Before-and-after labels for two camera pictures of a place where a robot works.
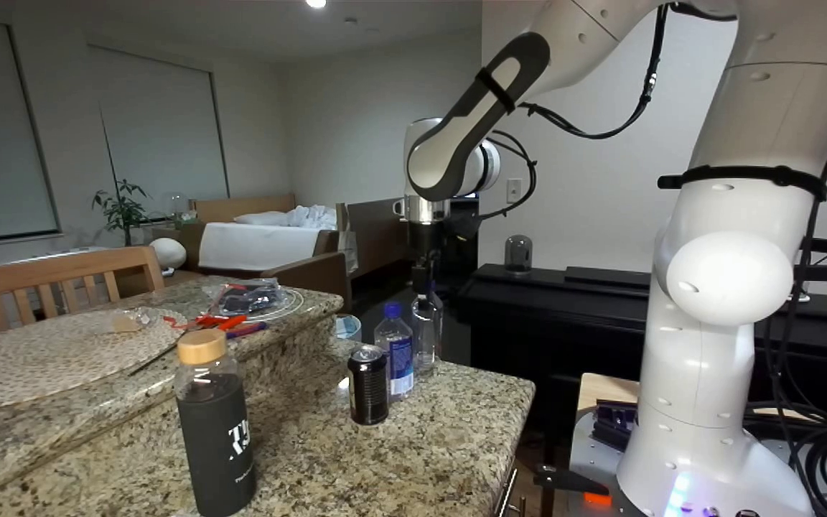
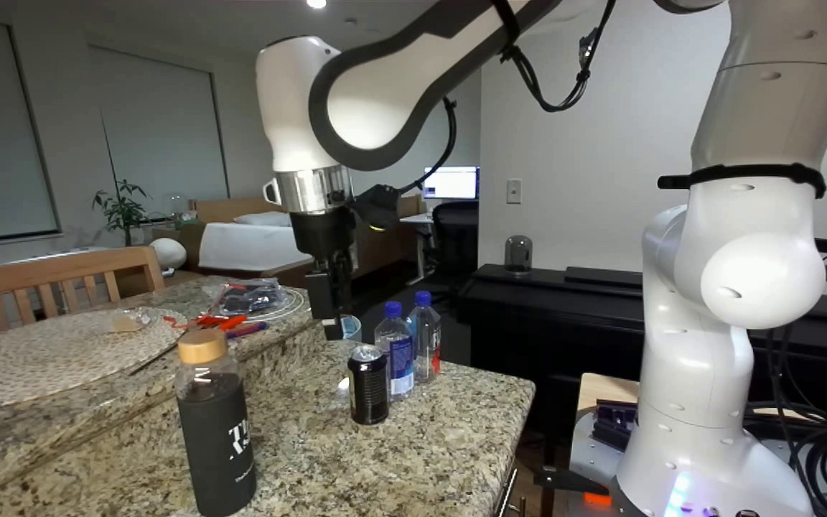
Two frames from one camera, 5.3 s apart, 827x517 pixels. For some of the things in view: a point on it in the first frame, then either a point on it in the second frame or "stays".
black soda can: [369, 384] stays
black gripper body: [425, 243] to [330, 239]
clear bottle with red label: [425, 335] stays
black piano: [551, 324] stays
